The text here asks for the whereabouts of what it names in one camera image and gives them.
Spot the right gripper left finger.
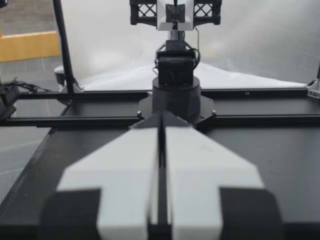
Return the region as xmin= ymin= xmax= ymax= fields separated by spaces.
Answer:
xmin=37 ymin=111 xmax=164 ymax=240

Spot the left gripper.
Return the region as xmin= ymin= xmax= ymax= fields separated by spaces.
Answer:
xmin=129 ymin=0 xmax=222 ymax=26

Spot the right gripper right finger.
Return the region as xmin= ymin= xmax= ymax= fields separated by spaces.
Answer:
xmin=162 ymin=111 xmax=286 ymax=240

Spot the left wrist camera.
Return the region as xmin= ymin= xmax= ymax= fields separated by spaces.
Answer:
xmin=156 ymin=0 xmax=196 ymax=32

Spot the black frame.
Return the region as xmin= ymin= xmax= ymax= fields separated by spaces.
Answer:
xmin=0 ymin=0 xmax=320 ymax=127

